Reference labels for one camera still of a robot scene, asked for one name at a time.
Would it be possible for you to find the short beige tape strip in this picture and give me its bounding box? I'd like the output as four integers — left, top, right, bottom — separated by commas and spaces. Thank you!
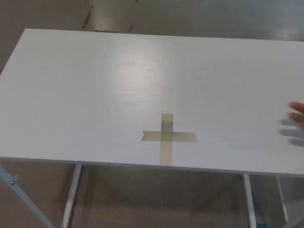
142, 131, 200, 144

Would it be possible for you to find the light blue metal frame bar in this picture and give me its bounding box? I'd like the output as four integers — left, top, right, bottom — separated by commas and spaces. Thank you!
0, 165, 57, 228

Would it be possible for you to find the white metal table leg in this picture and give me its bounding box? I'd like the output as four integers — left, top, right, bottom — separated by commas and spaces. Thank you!
276, 176, 289, 224
242, 173, 258, 228
61, 163, 85, 228

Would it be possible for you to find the person's bare hand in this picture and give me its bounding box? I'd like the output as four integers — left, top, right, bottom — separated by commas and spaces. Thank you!
288, 101, 304, 129

